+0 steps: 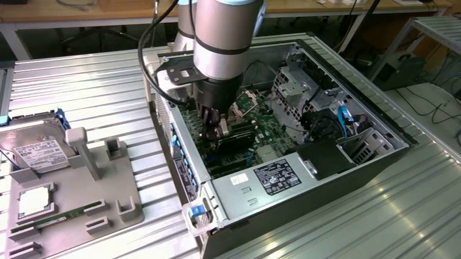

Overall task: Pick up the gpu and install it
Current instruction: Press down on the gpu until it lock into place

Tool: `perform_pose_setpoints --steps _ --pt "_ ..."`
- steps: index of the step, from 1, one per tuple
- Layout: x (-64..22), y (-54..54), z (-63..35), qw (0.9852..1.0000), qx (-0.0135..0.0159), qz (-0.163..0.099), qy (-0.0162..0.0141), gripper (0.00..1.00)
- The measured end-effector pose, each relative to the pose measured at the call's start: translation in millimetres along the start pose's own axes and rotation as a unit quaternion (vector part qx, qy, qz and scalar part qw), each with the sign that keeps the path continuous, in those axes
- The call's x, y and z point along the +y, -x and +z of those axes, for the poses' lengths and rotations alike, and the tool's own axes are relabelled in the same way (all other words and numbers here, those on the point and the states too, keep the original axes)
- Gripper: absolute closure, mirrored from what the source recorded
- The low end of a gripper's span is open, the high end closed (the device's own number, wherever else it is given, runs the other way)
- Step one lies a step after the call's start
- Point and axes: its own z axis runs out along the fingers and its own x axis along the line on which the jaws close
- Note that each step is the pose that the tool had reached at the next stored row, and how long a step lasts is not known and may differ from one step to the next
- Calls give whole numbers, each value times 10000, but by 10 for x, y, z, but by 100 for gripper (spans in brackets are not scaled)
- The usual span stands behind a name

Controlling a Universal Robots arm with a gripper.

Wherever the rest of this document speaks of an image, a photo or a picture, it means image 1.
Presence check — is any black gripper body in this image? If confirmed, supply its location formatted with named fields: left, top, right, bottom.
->
left=192, top=74, right=244, bottom=112

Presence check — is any graphics card with black fan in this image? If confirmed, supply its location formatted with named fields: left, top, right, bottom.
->
left=200, top=129, right=255, bottom=157

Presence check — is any installed green RAM stick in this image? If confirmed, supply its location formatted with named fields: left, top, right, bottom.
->
left=230, top=122, right=255, bottom=133

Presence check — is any metal socket cover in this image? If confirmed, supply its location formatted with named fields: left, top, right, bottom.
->
left=234, top=91, right=259, bottom=117

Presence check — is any green motherboard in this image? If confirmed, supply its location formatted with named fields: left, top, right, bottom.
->
left=179, top=88, right=299, bottom=180

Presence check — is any silver chipset heatsink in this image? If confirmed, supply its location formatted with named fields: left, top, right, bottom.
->
left=256, top=147, right=280, bottom=160

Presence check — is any silver drive cage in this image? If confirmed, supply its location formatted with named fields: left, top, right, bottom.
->
left=271, top=66, right=314, bottom=130

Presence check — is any grey power supply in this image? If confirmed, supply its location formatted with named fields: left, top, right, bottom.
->
left=211, top=155, right=319, bottom=229

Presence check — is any black plastic air shroud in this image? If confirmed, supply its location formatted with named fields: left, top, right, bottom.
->
left=283, top=139, right=355, bottom=181

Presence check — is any black chair base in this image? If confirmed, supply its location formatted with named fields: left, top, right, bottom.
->
left=59, top=26, right=140, bottom=53

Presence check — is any silver disk bay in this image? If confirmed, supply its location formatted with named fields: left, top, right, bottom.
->
left=336, top=128, right=399, bottom=165

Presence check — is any blue disk carrier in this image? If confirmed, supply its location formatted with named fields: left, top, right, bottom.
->
left=0, top=107, right=69, bottom=130

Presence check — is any open black PC case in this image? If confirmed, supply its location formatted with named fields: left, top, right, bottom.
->
left=141, top=38, right=421, bottom=259

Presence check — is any grey parts rack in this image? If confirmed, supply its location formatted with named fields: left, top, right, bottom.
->
left=5, top=126, right=145, bottom=259

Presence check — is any hard disk with white label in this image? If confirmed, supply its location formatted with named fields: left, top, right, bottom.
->
left=0, top=118, right=71, bottom=174

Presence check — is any black box on floor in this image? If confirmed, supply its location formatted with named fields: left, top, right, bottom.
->
left=374, top=53, right=427, bottom=91

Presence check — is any loose green RAM stick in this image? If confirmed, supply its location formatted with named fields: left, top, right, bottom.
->
left=10, top=203, right=104, bottom=233

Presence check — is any silver CPU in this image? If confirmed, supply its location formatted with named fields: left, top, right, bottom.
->
left=17, top=187, right=50, bottom=216

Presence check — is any metal slat shelf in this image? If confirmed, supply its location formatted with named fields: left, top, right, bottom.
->
left=366, top=15, right=461, bottom=84

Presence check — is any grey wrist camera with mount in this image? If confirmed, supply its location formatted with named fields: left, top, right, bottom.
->
left=155, top=58, right=209, bottom=105

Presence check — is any black wire in case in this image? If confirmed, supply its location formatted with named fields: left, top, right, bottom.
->
left=246, top=60, right=275, bottom=80

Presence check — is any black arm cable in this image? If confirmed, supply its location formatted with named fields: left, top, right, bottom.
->
left=137, top=0, right=197, bottom=106

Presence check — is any blue SATA wire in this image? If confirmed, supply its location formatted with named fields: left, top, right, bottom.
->
left=336, top=105, right=352, bottom=140

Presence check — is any black disk wire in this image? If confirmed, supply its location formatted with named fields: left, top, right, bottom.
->
left=0, top=144, right=17, bottom=169

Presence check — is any wooden desk with white frame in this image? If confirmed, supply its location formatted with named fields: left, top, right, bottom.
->
left=0, top=0, right=454, bottom=62

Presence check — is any grey metal frame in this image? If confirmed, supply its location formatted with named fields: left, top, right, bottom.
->
left=0, top=60, right=16, bottom=111

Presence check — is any black cable on white table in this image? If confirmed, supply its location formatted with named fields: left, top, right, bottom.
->
left=394, top=86, right=461, bottom=125

